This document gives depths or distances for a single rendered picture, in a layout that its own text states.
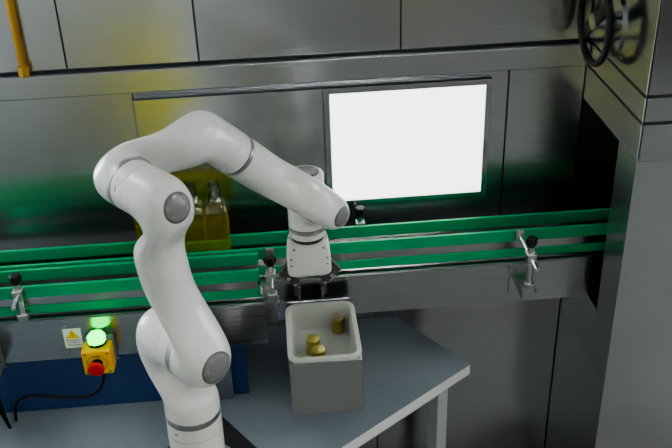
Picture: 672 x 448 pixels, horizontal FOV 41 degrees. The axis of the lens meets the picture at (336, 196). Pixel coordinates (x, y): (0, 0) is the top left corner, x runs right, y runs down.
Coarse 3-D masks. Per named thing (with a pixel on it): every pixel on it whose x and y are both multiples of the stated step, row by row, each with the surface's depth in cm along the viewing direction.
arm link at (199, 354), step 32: (128, 192) 162; (160, 192) 160; (160, 224) 160; (160, 256) 170; (160, 288) 174; (192, 288) 179; (160, 320) 178; (192, 320) 179; (192, 352) 179; (224, 352) 183; (192, 384) 182
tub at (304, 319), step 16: (304, 304) 229; (320, 304) 229; (336, 304) 229; (352, 304) 228; (288, 320) 223; (304, 320) 230; (320, 320) 230; (336, 320) 231; (352, 320) 222; (288, 336) 218; (304, 336) 229; (320, 336) 229; (336, 336) 228; (352, 336) 221; (288, 352) 212; (304, 352) 223; (336, 352) 223; (352, 352) 221
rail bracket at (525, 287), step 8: (520, 232) 232; (520, 240) 230; (528, 240) 221; (536, 240) 220; (528, 248) 222; (528, 256) 222; (536, 256) 222; (528, 264) 224; (536, 264) 220; (512, 272) 235; (520, 272) 235; (528, 272) 225; (512, 280) 237; (520, 280) 232; (528, 280) 226; (512, 288) 239; (520, 288) 229; (528, 288) 227; (520, 296) 229; (528, 296) 227; (536, 296) 227
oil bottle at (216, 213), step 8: (208, 200) 226; (224, 200) 227; (208, 208) 224; (216, 208) 224; (224, 208) 225; (208, 216) 225; (216, 216) 225; (224, 216) 225; (208, 224) 226; (216, 224) 226; (224, 224) 226; (208, 232) 227; (216, 232) 227; (224, 232) 227; (208, 240) 228; (216, 240) 228; (224, 240) 229; (208, 248) 230; (216, 248) 229; (224, 248) 230
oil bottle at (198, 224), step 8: (200, 200) 226; (200, 208) 224; (200, 216) 225; (192, 224) 226; (200, 224) 226; (192, 232) 227; (200, 232) 227; (192, 240) 228; (200, 240) 228; (192, 248) 229; (200, 248) 229
